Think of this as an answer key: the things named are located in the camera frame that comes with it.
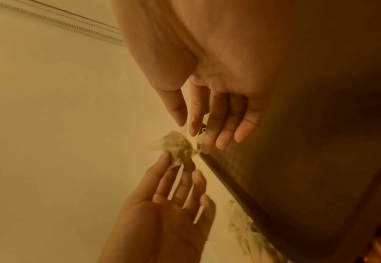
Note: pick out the dark brown tray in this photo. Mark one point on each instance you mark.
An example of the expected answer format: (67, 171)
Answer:
(323, 154)

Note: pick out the person's right hand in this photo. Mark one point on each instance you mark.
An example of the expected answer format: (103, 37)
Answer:
(216, 64)

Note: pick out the person's left hand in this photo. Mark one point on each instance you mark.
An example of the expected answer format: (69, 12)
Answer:
(157, 223)

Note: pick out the perforated metal wall rail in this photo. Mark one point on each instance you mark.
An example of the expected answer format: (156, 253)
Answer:
(66, 20)

